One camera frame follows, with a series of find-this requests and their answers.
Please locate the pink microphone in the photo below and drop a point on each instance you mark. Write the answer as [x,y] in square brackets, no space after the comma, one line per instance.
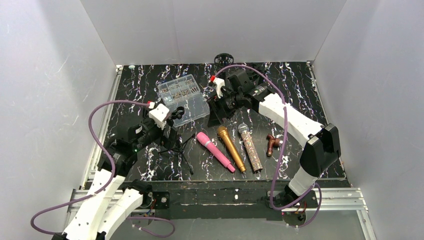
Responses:
[207,143]

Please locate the glitter silver-head microphone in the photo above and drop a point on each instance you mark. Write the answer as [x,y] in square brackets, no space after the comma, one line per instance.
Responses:
[250,148]

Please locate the small black tripod stand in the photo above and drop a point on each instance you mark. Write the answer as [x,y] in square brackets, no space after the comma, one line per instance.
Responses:
[180,146]

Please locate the black round-base microphone stand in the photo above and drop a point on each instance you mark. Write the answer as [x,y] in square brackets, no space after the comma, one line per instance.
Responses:
[254,73]

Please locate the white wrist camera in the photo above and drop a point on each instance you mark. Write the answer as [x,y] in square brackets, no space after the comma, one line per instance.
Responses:
[218,83]
[159,113]

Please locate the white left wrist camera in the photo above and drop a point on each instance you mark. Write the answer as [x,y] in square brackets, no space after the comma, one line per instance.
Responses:
[159,113]

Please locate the gold microphone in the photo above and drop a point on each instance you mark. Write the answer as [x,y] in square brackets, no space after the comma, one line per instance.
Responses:
[223,133]

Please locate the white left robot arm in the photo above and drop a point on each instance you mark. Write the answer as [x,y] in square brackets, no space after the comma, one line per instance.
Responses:
[95,219]

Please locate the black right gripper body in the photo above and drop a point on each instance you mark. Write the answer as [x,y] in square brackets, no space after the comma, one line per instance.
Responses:
[219,106]

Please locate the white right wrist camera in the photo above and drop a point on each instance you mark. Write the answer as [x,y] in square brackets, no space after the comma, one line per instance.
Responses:
[218,83]

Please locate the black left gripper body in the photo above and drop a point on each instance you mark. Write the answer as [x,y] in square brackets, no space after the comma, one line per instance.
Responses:
[167,133]

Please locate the clear plastic screw box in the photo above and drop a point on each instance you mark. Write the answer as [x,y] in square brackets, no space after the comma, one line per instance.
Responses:
[184,92]

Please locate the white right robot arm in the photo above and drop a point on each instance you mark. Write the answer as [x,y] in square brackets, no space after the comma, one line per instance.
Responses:
[249,88]

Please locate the black tripod microphone stand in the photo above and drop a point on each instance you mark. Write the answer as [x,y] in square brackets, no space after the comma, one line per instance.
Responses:
[224,59]

